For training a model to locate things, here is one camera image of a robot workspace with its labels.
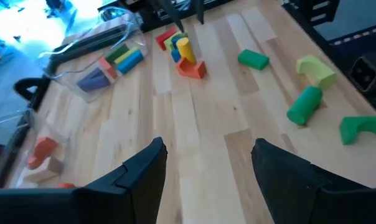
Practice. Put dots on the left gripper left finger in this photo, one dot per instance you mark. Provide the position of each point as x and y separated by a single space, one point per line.
82 205

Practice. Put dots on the green half cylinder block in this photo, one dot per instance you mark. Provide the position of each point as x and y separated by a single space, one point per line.
304 105

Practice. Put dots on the blue cylinder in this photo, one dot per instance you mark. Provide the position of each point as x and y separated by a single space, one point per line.
130 62

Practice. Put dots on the green arch block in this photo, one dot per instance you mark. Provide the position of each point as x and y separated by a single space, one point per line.
360 127

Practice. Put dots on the lime green plank block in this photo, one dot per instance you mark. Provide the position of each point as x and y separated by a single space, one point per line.
126 55

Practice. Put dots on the clear plastic bin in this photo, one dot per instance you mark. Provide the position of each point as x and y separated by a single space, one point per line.
135 34
7 121

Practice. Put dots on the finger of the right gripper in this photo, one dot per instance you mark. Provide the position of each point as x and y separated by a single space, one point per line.
200 11
172 12

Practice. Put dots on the blue arch block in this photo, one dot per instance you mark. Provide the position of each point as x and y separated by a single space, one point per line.
175 55

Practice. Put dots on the small natural wood block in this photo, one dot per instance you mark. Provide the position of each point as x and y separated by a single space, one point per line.
49 169

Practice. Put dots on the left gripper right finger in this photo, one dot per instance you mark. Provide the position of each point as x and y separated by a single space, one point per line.
315 202

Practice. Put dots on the black vented box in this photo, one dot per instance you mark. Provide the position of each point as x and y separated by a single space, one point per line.
320 11

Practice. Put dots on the black clamp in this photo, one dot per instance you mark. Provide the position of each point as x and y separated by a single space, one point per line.
29 88

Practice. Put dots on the red arch block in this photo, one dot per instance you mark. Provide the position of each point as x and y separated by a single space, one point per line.
42 152

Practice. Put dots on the yellow cylinder block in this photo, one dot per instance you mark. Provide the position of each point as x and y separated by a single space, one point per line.
186 49

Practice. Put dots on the dark dashed-edge floor mat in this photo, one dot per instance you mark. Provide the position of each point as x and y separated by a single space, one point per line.
356 49

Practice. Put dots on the thin red plank block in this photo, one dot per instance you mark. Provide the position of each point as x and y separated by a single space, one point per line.
108 68

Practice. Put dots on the black table-level camera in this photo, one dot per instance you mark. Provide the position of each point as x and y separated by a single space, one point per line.
363 73

